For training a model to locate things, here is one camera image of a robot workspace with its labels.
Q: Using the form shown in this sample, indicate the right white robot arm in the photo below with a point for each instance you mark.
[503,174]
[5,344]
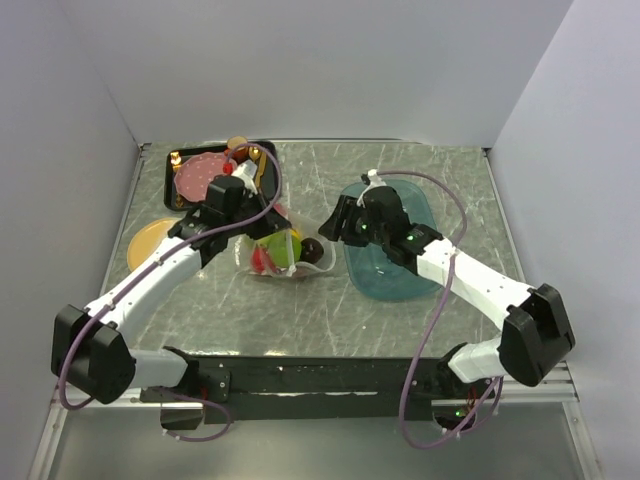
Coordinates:
[535,331]

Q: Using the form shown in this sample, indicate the gold fork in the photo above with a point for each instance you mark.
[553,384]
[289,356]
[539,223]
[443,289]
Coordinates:
[176,161]

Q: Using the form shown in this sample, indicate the green apple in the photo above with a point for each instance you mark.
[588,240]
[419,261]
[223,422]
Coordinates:
[284,249]

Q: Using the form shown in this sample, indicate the pink polka dot plate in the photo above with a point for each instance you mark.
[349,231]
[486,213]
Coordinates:
[194,175]

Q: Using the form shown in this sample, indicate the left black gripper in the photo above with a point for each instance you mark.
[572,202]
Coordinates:
[270,222]

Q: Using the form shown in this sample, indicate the gold spoon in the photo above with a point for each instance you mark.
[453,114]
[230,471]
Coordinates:
[255,154]

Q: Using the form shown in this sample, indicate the orange cup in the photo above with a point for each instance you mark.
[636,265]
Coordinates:
[237,144]

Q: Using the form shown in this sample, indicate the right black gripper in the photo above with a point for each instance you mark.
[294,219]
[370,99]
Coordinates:
[348,209]

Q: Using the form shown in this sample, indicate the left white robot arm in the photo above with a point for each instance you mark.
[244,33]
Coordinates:
[91,348]

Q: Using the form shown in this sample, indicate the red apple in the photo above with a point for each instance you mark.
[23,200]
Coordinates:
[261,262]

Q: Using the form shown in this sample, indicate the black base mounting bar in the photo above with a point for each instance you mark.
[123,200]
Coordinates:
[287,387]

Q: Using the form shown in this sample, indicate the clear polka dot zip bag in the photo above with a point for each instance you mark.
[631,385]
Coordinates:
[307,228]

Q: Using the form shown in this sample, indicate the yellow floral plate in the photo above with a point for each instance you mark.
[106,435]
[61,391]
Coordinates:
[146,241]

